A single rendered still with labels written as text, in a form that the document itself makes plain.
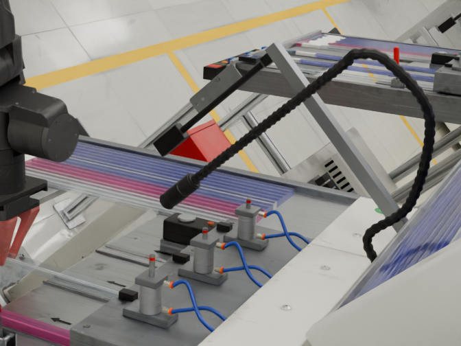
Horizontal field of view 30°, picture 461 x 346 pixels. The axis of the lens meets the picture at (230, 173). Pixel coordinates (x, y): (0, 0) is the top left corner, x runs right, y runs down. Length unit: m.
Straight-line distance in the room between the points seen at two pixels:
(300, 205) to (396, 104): 0.83
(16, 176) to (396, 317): 0.57
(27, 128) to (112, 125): 2.06
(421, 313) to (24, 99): 0.55
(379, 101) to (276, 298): 1.31
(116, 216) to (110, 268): 0.96
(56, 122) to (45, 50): 2.09
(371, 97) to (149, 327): 1.38
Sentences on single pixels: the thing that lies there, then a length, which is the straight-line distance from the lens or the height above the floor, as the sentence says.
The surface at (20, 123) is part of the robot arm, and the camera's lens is 1.00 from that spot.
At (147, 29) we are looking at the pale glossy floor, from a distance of 3.59.
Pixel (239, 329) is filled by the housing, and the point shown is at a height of 1.26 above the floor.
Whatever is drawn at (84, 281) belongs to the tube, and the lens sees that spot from 1.04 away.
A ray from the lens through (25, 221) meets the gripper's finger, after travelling 1.09.
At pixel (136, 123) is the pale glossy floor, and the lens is 3.14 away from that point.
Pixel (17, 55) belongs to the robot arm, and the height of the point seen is 1.14.
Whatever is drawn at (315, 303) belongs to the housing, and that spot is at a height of 1.29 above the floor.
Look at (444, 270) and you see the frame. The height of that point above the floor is 1.51.
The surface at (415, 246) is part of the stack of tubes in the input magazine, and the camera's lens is 0.77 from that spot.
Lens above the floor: 1.74
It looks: 31 degrees down
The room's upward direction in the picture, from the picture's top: 53 degrees clockwise
